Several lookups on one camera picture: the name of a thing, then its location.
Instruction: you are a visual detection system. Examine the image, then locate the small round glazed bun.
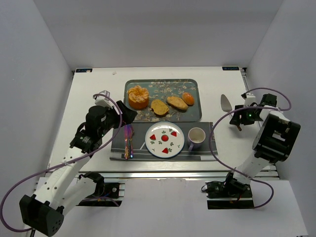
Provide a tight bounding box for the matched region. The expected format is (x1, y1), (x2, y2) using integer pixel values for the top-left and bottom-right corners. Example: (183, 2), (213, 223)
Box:
(182, 92), (195, 106)

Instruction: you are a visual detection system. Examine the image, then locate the long toasted bread roll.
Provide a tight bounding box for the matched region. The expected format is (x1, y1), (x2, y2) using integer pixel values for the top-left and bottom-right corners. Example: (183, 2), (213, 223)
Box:
(167, 96), (188, 110)

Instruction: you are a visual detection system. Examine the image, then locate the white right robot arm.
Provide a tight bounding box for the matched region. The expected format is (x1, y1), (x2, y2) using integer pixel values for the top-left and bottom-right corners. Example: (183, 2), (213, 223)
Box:
(222, 93), (301, 197)

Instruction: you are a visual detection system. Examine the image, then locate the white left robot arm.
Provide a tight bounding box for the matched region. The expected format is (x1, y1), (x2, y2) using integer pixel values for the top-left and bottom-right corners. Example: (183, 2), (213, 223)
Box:
(19, 101), (137, 237)

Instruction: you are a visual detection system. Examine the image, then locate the brown seeded bread slice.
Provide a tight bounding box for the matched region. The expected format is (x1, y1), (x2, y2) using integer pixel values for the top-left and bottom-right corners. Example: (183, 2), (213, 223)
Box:
(151, 99), (169, 116)

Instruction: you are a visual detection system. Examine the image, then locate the iridescent cutlery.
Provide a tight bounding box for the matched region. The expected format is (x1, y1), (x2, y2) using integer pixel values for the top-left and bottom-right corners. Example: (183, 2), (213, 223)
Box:
(124, 124), (134, 160)

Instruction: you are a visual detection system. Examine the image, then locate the orange round cake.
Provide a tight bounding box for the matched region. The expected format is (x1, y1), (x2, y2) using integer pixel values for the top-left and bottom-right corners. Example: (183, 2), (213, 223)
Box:
(128, 85), (149, 110)

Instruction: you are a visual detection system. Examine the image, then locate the dark grey placemat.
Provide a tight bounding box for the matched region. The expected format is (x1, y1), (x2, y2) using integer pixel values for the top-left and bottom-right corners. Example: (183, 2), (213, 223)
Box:
(109, 121), (220, 162)

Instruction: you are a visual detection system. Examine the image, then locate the right blue table label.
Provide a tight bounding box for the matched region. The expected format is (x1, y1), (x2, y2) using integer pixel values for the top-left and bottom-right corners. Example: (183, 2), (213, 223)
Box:
(222, 66), (239, 71)

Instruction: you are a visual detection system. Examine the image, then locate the blue table label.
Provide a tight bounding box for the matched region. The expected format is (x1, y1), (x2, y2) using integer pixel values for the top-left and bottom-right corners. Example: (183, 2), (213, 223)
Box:
(75, 68), (93, 73)
(222, 66), (239, 71)

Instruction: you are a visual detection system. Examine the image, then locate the left blue table label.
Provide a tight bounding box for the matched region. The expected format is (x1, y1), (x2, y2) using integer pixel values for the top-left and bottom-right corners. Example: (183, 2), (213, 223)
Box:
(75, 68), (93, 73)

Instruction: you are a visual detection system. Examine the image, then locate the lavender ceramic mug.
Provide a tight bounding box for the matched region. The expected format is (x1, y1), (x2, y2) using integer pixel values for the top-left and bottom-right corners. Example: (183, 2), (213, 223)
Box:
(188, 127), (206, 152)

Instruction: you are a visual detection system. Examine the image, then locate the teal floral serving tray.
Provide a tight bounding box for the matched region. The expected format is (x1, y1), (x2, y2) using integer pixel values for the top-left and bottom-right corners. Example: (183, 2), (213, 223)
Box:
(123, 79), (202, 122)

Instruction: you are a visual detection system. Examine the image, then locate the white strawberry pattern plate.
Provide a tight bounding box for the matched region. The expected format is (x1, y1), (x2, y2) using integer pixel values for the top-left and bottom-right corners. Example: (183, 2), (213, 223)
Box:
(145, 122), (185, 159)

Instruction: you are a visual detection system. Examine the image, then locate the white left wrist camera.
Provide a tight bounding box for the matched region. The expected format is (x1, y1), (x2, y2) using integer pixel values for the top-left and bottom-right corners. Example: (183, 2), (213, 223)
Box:
(93, 90), (114, 108)

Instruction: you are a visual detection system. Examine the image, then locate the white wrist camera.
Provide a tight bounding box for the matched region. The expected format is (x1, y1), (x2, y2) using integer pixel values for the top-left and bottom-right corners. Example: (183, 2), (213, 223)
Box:
(93, 90), (114, 108)
(241, 92), (257, 107)

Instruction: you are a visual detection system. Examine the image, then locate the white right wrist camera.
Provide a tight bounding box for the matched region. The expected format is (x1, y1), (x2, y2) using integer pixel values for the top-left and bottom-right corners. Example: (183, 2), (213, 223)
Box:
(241, 92), (257, 107)

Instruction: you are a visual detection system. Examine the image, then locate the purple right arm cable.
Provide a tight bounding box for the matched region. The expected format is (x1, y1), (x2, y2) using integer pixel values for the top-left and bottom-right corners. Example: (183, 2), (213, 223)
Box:
(208, 87), (292, 209)

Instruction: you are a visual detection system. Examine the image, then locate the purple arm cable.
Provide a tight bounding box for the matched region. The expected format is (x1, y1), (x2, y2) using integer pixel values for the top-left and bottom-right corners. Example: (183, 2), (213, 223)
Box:
(0, 93), (123, 233)
(208, 87), (292, 209)

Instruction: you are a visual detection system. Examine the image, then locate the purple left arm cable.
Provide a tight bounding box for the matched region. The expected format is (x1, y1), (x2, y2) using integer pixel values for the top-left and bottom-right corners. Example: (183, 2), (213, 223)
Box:
(0, 93), (123, 233)

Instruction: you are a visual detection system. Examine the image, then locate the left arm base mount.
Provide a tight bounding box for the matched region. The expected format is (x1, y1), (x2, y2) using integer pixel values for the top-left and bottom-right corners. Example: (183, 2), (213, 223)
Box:
(78, 172), (125, 207)

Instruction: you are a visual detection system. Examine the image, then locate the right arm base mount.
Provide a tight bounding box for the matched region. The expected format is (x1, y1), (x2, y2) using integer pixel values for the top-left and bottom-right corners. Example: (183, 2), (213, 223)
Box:
(201, 181), (254, 210)

